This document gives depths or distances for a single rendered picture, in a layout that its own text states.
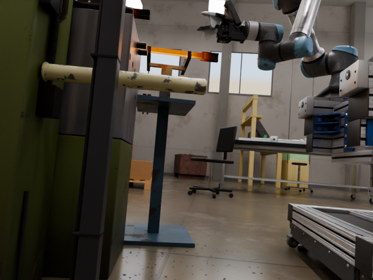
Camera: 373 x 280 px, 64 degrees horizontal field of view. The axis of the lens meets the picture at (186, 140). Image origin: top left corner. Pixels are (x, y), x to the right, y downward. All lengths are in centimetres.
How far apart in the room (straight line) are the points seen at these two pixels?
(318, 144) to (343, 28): 957
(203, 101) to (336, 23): 481
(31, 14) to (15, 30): 6
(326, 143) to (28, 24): 129
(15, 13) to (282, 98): 917
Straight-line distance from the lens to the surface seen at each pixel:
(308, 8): 139
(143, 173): 425
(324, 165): 988
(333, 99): 161
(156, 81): 82
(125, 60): 109
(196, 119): 937
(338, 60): 169
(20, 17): 90
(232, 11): 135
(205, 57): 165
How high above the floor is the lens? 40
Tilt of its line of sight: 5 degrees up
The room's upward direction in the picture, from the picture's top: 4 degrees clockwise
